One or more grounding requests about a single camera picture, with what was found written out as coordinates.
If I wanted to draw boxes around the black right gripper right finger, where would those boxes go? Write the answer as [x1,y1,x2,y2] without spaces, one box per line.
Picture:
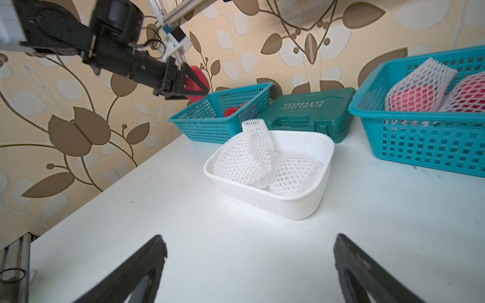
[333,234,424,303]

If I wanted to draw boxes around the teal plastic basket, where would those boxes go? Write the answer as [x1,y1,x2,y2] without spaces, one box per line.
[168,82,273,144]
[349,45,484,178]

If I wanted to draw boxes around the white foam net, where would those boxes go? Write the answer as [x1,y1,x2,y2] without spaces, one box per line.
[268,153,323,196]
[213,119,279,189]

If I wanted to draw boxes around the white plastic tray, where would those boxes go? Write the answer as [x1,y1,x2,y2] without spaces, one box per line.
[204,130,335,220]

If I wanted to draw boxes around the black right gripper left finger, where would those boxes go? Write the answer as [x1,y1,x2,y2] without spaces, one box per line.
[76,235,167,302]

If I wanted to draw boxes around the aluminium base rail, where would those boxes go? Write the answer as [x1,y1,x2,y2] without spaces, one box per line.
[1,232,38,303]

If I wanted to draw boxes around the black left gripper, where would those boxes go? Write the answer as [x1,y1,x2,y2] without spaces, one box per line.
[82,1,209,100]

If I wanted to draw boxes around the teal left plastic basket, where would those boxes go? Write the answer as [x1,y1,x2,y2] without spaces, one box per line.
[168,82,273,144]

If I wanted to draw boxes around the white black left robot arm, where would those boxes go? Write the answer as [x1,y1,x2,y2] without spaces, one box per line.
[1,1,209,100]

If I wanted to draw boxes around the teal right plastic basket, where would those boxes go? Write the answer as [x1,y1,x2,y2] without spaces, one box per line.
[349,45,484,178]

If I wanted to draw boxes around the green plastic tool case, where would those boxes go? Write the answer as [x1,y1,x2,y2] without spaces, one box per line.
[258,88,356,143]

